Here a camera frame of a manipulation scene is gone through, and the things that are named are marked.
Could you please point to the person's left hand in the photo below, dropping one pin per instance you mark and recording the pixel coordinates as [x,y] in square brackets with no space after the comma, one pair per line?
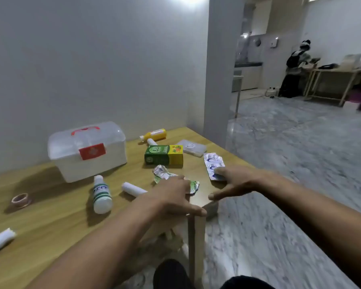
[171,195]

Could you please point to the person's right hand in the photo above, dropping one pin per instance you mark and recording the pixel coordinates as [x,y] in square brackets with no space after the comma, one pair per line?
[243,180]

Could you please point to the green silver blister pack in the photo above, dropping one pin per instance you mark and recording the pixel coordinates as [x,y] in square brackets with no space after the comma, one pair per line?
[161,173]

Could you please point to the silver blue blister pack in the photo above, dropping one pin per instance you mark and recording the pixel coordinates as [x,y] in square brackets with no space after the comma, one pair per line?
[212,162]

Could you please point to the long grey-marked white gauze roll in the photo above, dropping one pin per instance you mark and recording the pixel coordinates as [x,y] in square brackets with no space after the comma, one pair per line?
[132,189]

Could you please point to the green yellow medicine box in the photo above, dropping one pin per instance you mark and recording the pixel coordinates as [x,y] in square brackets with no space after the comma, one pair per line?
[162,156]

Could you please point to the yellow small bottle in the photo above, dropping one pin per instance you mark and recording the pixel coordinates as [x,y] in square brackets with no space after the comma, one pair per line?
[156,135]

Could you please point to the white green labelled bottle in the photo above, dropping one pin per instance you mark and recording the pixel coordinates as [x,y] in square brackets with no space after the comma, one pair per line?
[102,201]

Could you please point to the white first aid box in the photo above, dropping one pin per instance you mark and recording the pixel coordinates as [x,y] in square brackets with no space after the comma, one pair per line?
[93,168]

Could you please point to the red tape roll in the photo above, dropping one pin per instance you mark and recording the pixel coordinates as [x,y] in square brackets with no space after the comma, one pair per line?
[21,205]

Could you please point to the person's left forearm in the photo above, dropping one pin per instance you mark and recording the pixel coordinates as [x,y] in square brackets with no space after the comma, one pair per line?
[102,255]

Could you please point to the person's right forearm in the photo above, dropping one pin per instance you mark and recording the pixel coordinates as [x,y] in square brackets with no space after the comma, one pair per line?
[319,219]

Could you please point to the person's black trousers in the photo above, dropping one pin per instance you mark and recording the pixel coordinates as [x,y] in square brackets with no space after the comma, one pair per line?
[171,276]

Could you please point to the white power strip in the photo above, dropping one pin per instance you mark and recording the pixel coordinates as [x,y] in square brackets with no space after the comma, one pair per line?
[271,92]

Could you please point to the grey metal stand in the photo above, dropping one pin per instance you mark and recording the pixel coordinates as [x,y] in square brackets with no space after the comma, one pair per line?
[238,87]

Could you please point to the dark-topped kitchen counter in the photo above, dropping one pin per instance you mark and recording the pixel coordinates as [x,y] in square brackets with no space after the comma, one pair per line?
[248,72]

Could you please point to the wooden table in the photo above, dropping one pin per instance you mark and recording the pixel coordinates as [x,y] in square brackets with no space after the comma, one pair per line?
[57,225]

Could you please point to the black bag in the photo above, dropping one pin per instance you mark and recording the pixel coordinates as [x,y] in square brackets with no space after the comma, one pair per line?
[328,66]

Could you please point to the beige cardboard sheet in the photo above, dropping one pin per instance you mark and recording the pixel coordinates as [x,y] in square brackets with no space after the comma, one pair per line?
[350,61]

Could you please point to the white wall dispenser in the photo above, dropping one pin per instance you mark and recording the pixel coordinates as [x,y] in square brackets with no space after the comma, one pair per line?
[274,42]

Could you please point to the light wood frame table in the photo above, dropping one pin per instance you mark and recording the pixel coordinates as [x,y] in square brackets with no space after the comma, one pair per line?
[334,70]

